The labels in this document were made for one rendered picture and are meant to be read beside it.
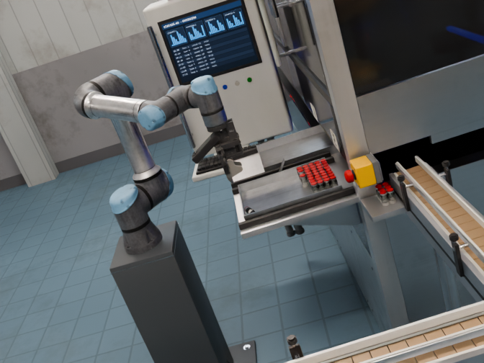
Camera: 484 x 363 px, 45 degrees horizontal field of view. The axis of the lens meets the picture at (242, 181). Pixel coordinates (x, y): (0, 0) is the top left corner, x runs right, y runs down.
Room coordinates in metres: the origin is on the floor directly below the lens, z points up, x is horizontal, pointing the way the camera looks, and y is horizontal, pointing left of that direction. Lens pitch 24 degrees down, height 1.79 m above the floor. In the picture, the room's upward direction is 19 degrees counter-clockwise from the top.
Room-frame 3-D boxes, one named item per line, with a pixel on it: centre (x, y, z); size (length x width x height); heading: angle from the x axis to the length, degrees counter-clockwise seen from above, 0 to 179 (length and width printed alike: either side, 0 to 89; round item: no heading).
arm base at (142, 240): (2.03, 0.44, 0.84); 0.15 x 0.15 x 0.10
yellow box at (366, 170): (1.59, -0.37, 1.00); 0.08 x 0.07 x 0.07; 88
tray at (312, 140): (2.18, -0.27, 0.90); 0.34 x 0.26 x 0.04; 88
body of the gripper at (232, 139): (1.77, 0.01, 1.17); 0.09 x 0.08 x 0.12; 88
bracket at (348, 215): (1.76, -0.17, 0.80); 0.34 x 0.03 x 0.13; 88
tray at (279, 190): (1.85, -0.14, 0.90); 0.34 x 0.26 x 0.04; 87
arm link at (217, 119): (1.78, 0.02, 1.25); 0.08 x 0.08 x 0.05
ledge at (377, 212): (1.57, -0.41, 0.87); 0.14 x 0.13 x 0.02; 88
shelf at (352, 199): (2.01, -0.19, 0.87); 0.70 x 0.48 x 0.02; 178
